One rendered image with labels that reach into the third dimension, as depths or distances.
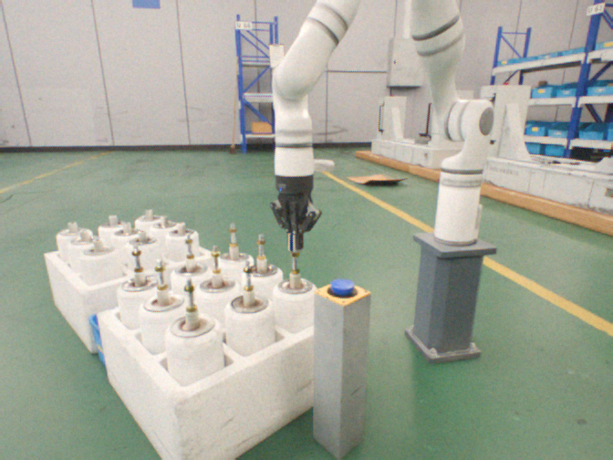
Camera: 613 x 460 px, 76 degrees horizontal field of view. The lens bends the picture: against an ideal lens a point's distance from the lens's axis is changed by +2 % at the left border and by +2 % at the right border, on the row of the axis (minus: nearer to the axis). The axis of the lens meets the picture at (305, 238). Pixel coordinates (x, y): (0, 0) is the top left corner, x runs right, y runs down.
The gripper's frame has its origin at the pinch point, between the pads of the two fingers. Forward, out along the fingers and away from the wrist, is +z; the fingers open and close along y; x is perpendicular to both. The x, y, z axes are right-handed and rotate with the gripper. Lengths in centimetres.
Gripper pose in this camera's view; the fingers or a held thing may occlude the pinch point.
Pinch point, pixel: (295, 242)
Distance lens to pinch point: 80.2
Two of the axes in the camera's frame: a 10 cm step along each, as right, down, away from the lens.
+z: 0.0, 9.5, 3.1
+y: 7.2, 2.1, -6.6
